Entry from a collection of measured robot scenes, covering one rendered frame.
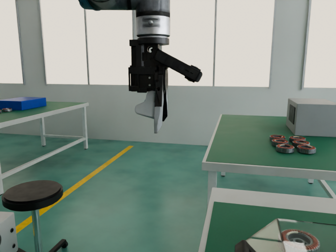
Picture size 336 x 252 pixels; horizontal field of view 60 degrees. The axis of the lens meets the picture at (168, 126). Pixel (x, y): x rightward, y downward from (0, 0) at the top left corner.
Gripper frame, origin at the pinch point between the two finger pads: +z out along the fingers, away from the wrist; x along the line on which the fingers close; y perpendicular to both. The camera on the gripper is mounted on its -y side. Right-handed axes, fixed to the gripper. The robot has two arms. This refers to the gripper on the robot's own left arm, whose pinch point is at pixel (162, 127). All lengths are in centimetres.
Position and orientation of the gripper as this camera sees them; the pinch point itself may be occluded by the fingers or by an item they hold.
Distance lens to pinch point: 68.4
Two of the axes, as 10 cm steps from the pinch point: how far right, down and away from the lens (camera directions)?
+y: -10.0, -0.2, 0.9
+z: 0.0, 9.8, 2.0
